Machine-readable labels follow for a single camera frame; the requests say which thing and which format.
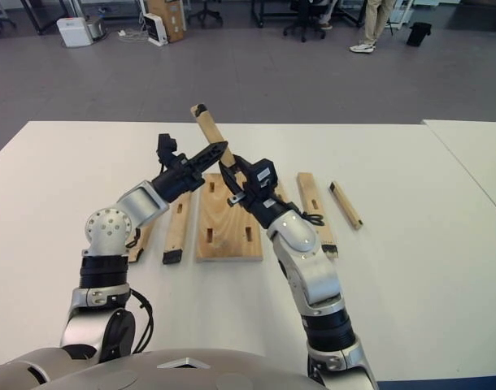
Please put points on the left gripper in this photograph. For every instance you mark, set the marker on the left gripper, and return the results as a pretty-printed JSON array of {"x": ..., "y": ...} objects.
[{"x": 178, "y": 178}]

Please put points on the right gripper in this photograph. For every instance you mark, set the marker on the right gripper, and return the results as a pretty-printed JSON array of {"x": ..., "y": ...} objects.
[{"x": 268, "y": 205}]

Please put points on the wooden leg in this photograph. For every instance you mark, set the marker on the wooden leg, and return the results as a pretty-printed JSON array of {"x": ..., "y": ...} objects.
[
  {"x": 313, "y": 195},
  {"x": 140, "y": 243},
  {"x": 209, "y": 130},
  {"x": 175, "y": 231}
]

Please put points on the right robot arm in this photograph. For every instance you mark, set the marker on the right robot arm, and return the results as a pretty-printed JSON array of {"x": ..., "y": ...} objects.
[{"x": 313, "y": 268}]

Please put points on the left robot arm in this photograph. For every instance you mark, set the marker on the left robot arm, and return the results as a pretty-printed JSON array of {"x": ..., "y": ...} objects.
[{"x": 110, "y": 227}]

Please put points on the wooden seat board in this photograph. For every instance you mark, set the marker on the wooden seat board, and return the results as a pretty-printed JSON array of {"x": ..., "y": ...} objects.
[{"x": 227, "y": 227}]

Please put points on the wooden cross bar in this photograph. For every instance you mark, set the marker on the wooden cross bar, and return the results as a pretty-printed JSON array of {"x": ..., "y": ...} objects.
[{"x": 347, "y": 205}]

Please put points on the white flat device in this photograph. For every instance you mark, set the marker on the white flat device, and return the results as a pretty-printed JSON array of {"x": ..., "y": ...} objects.
[{"x": 155, "y": 29}]

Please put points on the black office chair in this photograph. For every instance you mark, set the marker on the black office chair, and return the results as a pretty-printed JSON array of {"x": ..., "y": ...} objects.
[
  {"x": 305, "y": 24},
  {"x": 207, "y": 14}
]

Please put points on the cardboard box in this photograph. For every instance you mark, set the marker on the cardboard box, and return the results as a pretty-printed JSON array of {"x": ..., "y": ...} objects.
[{"x": 172, "y": 18}]

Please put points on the person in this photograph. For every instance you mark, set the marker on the person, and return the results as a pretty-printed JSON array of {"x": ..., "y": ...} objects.
[
  {"x": 374, "y": 24},
  {"x": 325, "y": 18}
]

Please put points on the white box device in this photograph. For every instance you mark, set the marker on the white box device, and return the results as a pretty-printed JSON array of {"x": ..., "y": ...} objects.
[{"x": 72, "y": 32}]

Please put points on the robot body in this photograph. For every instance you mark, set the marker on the robot body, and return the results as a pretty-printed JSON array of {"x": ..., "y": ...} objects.
[{"x": 158, "y": 373}]

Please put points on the black waste bin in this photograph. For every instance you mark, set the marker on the black waste bin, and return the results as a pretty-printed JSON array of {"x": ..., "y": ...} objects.
[{"x": 419, "y": 34}]

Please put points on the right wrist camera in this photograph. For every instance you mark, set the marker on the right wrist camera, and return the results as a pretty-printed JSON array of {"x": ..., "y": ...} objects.
[{"x": 264, "y": 174}]

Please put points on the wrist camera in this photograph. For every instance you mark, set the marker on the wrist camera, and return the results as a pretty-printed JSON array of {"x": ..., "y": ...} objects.
[
  {"x": 166, "y": 147},
  {"x": 264, "y": 174}
]

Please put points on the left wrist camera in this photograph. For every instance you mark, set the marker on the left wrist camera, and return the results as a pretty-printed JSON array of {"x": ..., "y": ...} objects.
[{"x": 166, "y": 147}]

